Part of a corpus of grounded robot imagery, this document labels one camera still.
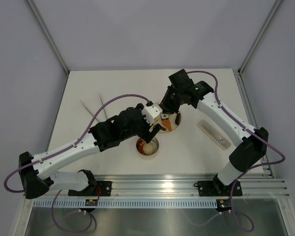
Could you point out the aluminium frame post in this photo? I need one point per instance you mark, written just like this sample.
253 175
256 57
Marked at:
260 35
46 33

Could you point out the white steamed bun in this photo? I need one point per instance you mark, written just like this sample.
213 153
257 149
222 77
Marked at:
148 149

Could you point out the dark sea cucumber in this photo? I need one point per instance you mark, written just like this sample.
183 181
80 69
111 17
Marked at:
178 119

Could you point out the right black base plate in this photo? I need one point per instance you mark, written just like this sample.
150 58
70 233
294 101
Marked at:
210 188

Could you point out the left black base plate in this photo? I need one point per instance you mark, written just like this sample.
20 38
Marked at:
103 189

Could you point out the right aluminium frame post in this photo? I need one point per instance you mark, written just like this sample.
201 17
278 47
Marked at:
260 35

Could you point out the cream round plate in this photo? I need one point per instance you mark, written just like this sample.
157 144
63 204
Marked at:
163 129

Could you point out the steel lunch box bowl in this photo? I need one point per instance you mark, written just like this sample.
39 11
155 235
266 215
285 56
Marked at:
154 141

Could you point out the orange fried shrimp lower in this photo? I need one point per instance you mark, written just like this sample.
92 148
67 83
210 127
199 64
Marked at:
167 125

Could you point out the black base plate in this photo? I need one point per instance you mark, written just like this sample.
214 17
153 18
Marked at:
103 189
210 188

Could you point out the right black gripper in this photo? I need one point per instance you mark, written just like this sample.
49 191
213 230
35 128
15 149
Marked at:
165 105

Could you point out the metal tongs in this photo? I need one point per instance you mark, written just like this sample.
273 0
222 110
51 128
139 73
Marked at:
92 104

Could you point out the aluminium mounting rail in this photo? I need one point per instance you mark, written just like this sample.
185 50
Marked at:
182 186

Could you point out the clear cutlery case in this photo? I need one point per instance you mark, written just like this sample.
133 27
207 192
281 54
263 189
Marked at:
224 145

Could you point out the white slotted cable duct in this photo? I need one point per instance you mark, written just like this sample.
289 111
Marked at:
127 203

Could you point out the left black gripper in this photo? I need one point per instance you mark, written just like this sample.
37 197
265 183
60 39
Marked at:
155 130

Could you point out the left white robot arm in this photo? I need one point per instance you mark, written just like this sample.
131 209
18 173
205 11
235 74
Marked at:
40 173

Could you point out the left aluminium frame post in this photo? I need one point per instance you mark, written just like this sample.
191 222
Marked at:
46 33

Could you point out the metal spoon in case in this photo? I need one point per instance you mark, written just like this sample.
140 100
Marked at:
214 134

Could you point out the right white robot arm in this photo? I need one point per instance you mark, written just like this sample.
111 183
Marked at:
250 142

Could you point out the sushi roll piece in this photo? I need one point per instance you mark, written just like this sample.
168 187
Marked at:
164 116

